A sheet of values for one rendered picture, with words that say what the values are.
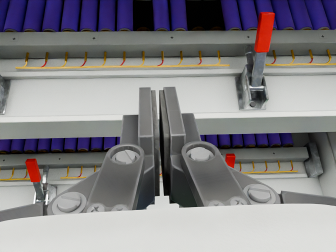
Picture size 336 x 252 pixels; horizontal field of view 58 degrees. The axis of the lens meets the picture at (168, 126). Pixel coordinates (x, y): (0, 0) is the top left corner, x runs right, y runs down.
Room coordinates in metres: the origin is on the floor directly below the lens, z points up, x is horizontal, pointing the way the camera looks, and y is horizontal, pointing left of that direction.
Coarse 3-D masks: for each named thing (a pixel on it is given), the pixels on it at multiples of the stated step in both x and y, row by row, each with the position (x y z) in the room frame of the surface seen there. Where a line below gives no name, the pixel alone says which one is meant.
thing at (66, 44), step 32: (0, 32) 0.29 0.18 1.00; (32, 32) 0.29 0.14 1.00; (64, 32) 0.29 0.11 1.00; (96, 32) 0.29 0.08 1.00; (128, 32) 0.30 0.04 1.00; (160, 32) 0.30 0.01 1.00; (192, 32) 0.30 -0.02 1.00; (224, 32) 0.30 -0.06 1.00; (288, 32) 0.31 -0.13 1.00; (320, 32) 0.31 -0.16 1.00; (64, 64) 0.27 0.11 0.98; (160, 64) 0.27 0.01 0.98; (192, 64) 0.28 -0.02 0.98; (224, 64) 0.28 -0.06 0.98; (288, 64) 0.28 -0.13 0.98; (320, 64) 0.28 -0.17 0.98
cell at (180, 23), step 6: (174, 0) 0.35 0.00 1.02; (180, 0) 0.35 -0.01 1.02; (174, 6) 0.34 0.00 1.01; (180, 6) 0.34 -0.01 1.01; (174, 12) 0.33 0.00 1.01; (180, 12) 0.33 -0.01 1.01; (174, 18) 0.32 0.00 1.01; (180, 18) 0.32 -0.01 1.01; (186, 18) 0.33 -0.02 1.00; (174, 24) 0.32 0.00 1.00; (180, 24) 0.31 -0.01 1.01; (186, 24) 0.32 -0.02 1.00; (174, 30) 0.31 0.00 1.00; (186, 30) 0.31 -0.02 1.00
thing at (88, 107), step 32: (0, 64) 0.28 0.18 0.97; (32, 64) 0.28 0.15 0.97; (96, 64) 0.28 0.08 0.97; (128, 64) 0.28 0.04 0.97; (32, 96) 0.24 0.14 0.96; (64, 96) 0.24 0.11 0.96; (96, 96) 0.24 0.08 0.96; (128, 96) 0.24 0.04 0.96; (192, 96) 0.25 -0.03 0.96; (224, 96) 0.25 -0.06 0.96; (288, 96) 0.25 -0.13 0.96; (320, 96) 0.25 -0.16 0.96; (0, 128) 0.22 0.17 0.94; (32, 128) 0.22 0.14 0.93; (64, 128) 0.22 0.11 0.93; (96, 128) 0.22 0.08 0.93; (224, 128) 0.24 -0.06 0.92; (256, 128) 0.24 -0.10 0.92; (288, 128) 0.24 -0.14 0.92; (320, 128) 0.25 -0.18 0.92
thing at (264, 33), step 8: (264, 16) 0.26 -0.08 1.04; (272, 16) 0.26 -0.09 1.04; (264, 24) 0.26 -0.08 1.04; (272, 24) 0.26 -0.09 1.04; (256, 32) 0.26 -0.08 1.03; (264, 32) 0.25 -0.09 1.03; (256, 40) 0.26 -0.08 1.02; (264, 40) 0.25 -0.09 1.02; (256, 48) 0.25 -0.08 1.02; (264, 48) 0.25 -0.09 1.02; (256, 56) 0.25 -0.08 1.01; (264, 56) 0.25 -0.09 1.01; (256, 64) 0.25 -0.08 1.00; (256, 72) 0.25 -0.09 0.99; (256, 80) 0.24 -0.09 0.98
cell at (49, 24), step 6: (48, 0) 0.34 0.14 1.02; (54, 0) 0.34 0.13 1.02; (60, 0) 0.35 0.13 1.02; (48, 6) 0.33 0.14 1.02; (54, 6) 0.33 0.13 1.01; (60, 6) 0.34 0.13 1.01; (48, 12) 0.32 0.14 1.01; (54, 12) 0.32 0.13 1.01; (60, 12) 0.33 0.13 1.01; (48, 18) 0.31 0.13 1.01; (54, 18) 0.32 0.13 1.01; (60, 18) 0.33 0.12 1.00; (42, 24) 0.31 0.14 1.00; (48, 24) 0.31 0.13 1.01; (54, 24) 0.31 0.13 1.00; (42, 30) 0.30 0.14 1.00; (54, 30) 0.30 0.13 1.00
